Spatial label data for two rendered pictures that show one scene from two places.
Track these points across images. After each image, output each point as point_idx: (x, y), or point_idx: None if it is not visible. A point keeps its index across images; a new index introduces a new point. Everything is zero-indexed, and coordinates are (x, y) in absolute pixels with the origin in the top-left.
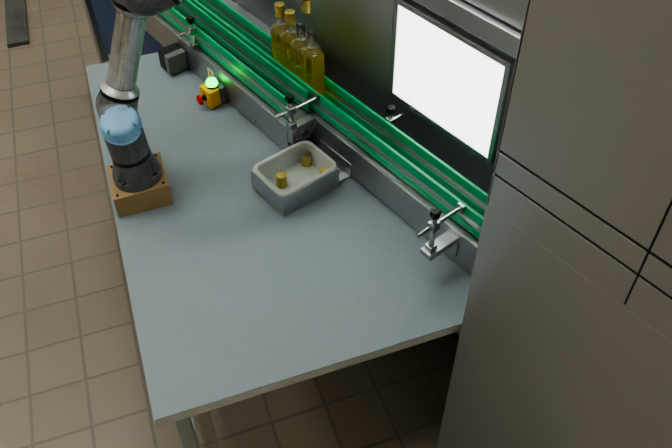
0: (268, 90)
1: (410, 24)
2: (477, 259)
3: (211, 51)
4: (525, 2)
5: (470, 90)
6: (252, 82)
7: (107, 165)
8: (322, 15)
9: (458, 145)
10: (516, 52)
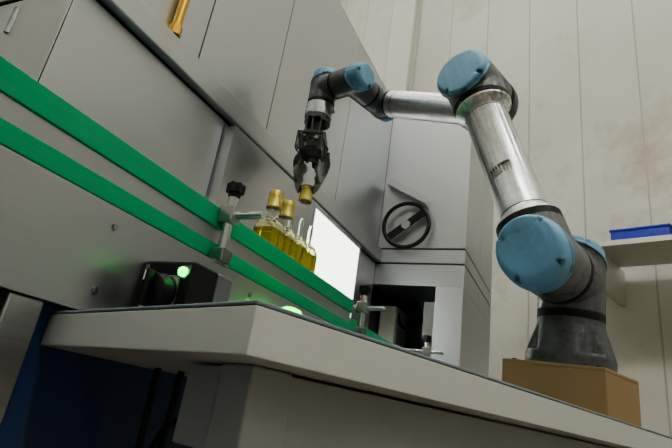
0: (335, 297)
1: (320, 225)
2: (461, 333)
3: (248, 262)
4: (358, 207)
5: (344, 274)
6: (313, 297)
7: (603, 367)
8: (246, 224)
9: None
10: (361, 238)
